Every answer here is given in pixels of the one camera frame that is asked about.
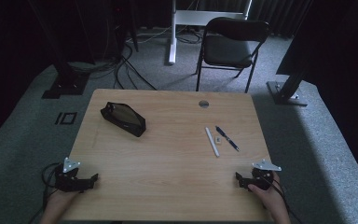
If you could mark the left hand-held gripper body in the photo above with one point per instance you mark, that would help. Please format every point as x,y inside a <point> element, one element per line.
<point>69,181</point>

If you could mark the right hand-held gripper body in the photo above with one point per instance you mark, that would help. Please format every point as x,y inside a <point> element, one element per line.
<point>262,178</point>

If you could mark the dark blue pen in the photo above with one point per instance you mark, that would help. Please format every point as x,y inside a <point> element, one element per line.
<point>227,138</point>

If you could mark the black pencil case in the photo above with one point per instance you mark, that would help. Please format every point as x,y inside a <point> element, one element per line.
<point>123,118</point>

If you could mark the person's left hand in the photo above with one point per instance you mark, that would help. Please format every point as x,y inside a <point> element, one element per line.
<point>59,200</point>

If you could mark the person's right hand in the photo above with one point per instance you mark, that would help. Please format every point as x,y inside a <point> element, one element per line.
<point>268,199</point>

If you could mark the white pen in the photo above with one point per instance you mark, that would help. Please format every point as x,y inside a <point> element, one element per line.
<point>212,141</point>

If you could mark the round grey table grommet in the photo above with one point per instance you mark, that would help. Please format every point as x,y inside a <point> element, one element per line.
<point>203,103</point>

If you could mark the black metal stand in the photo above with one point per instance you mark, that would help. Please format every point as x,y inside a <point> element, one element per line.
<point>287,91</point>
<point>66,84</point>

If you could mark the black folding chair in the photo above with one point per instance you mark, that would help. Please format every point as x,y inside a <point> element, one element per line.
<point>227,51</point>

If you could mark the dark curtain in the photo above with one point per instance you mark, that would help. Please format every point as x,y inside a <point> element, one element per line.
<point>279,15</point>

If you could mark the white desk frame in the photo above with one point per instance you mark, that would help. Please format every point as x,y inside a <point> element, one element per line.
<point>180,18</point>

